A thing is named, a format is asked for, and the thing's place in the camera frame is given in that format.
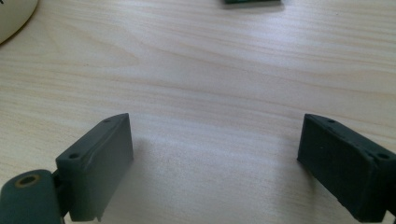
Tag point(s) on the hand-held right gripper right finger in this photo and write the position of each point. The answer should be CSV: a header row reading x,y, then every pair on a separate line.
x,y
345,169

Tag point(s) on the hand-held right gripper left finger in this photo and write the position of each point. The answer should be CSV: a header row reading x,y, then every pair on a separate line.
x,y
95,169

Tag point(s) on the cream round object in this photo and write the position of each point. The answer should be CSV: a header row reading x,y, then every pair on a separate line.
x,y
14,15

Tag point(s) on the dark green flat object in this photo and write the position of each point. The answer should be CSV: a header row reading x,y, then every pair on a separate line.
x,y
252,1

